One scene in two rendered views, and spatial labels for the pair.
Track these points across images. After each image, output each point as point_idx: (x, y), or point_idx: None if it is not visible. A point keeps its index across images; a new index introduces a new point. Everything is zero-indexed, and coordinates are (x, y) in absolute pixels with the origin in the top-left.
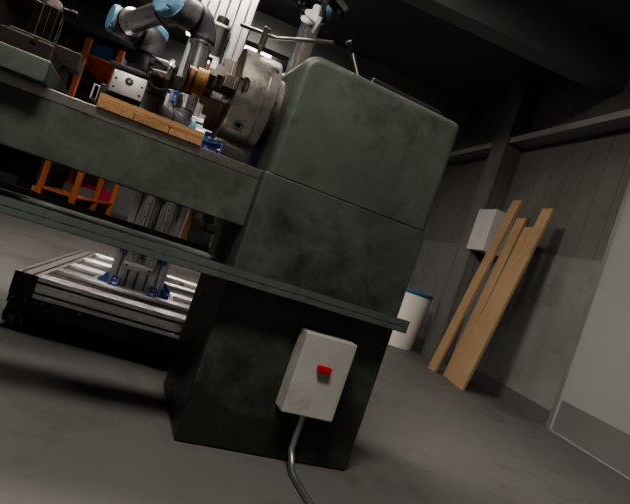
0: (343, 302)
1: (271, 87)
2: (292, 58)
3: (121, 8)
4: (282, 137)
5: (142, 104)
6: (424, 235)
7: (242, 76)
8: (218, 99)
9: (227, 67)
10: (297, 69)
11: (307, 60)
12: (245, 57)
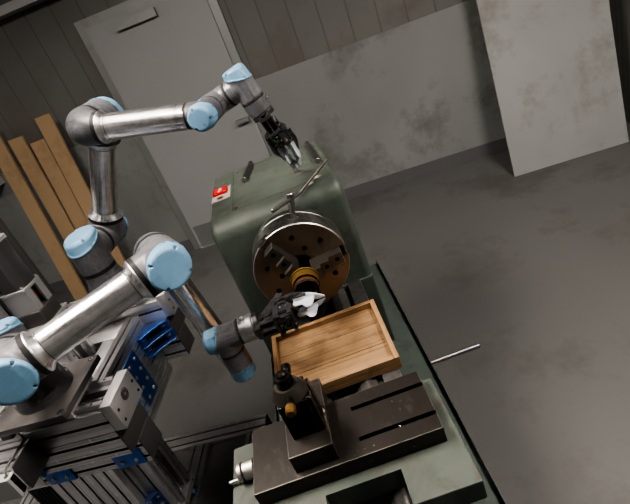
0: (389, 284)
1: (337, 228)
2: (109, 195)
3: (14, 357)
4: (362, 248)
5: (245, 365)
6: None
7: (343, 242)
8: None
9: (282, 252)
10: (331, 200)
11: (339, 188)
12: (324, 229)
